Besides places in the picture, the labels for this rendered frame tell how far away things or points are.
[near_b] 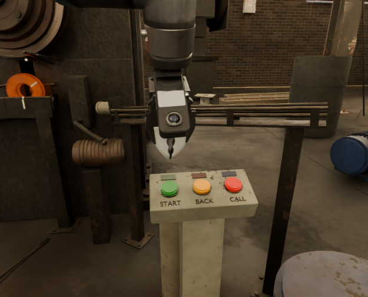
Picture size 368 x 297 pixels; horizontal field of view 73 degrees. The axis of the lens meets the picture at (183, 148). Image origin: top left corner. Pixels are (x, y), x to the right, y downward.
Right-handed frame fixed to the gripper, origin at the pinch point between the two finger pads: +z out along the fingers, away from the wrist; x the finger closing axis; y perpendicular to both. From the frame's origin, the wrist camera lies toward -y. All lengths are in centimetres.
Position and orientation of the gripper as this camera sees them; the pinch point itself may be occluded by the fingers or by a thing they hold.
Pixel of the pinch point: (170, 156)
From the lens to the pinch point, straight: 50.8
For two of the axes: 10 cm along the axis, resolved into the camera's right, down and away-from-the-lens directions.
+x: -9.9, 0.6, -1.3
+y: -1.4, -6.4, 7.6
